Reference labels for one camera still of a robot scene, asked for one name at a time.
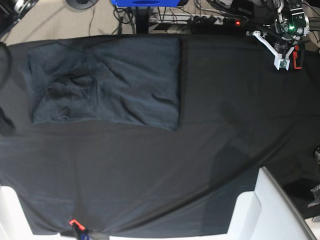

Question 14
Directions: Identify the round grey floor base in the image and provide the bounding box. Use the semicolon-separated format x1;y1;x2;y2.
66;0;98;10

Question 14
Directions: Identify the black red clamp right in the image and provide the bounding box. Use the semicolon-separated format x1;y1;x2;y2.
292;43;306;70

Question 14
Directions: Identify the black table post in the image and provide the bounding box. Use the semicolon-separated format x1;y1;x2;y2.
133;6;154;34

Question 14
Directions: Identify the white bin left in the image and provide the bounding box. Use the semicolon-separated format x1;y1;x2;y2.
0;186;61;240

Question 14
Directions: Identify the white bin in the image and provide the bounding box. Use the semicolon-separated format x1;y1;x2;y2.
226;167;316;240
0;186;61;240

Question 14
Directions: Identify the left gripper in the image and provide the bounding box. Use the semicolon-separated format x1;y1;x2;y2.
246;21;310;70

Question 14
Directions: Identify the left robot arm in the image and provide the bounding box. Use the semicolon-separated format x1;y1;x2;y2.
246;0;310;70

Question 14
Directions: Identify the dark grey T-shirt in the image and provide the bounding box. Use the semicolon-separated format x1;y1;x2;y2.
23;37;182;131

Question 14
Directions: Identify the black table cloth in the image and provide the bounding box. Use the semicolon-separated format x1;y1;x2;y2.
0;35;320;238

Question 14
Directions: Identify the white bin right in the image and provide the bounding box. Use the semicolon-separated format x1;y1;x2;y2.
226;167;316;240

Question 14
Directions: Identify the black red clamp front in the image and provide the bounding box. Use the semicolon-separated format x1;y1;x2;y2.
69;219;91;240

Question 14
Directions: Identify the blue plastic box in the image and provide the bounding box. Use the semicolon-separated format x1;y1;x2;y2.
111;0;180;8

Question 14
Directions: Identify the white power strip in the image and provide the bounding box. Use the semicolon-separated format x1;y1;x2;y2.
151;13;224;25

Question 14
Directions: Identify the black red clamp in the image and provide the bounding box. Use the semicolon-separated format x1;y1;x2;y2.
69;219;91;240
292;43;306;70

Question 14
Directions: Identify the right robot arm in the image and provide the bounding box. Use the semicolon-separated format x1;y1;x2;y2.
0;0;38;84

